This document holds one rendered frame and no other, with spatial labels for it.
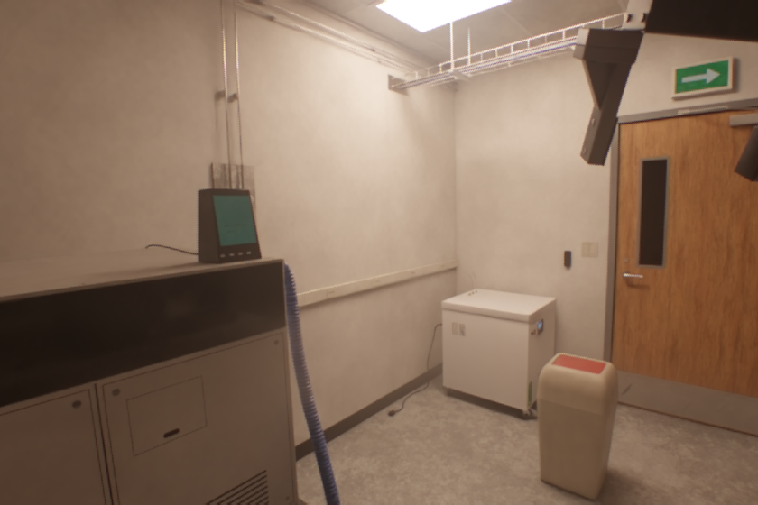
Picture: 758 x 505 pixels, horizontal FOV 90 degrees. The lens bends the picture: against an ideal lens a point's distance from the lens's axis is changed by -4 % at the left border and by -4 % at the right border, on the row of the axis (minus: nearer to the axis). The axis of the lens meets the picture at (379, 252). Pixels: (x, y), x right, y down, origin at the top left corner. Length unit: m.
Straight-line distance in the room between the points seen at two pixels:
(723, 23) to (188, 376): 0.90
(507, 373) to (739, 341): 1.51
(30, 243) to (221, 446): 1.22
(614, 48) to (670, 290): 3.11
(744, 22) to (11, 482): 1.00
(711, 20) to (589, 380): 2.06
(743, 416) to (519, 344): 1.53
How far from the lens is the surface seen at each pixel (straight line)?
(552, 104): 3.59
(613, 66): 0.37
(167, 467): 0.95
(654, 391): 3.64
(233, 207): 0.96
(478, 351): 3.19
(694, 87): 3.38
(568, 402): 2.38
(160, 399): 0.88
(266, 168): 2.32
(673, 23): 0.37
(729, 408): 3.64
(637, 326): 3.50
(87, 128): 2.00
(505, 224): 3.64
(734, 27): 0.39
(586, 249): 3.44
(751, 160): 0.45
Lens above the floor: 1.55
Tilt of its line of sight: 6 degrees down
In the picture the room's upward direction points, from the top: 2 degrees counter-clockwise
